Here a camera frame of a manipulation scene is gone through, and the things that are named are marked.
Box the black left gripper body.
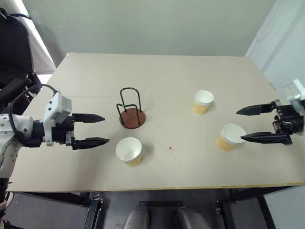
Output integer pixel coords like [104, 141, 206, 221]
[51, 114, 76, 146]

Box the black table frame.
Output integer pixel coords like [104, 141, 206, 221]
[14, 183, 305, 229]

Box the black wire cup rack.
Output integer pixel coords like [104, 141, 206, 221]
[116, 87, 147, 130]

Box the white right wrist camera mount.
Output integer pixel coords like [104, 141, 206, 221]
[282, 79, 305, 105]

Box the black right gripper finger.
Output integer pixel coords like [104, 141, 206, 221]
[236, 103, 277, 116]
[240, 132, 293, 145]

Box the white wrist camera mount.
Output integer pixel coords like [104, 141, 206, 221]
[282, 79, 305, 105]
[42, 92, 72, 146]

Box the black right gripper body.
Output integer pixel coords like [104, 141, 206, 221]
[272, 99, 305, 137]

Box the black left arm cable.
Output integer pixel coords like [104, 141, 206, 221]
[8, 84, 60, 140]

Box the yellow paper cup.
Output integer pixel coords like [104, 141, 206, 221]
[192, 90, 214, 115]
[216, 123, 247, 152]
[115, 137, 143, 167]

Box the black office chair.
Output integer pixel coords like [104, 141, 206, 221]
[0, 7, 43, 115]

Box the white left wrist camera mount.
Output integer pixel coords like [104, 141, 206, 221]
[42, 92, 72, 146]

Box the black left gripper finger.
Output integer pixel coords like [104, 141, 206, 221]
[71, 137, 111, 151]
[71, 113, 106, 124]

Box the dark rounded robot foot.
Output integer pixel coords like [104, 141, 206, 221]
[122, 204, 150, 229]
[177, 206, 212, 229]

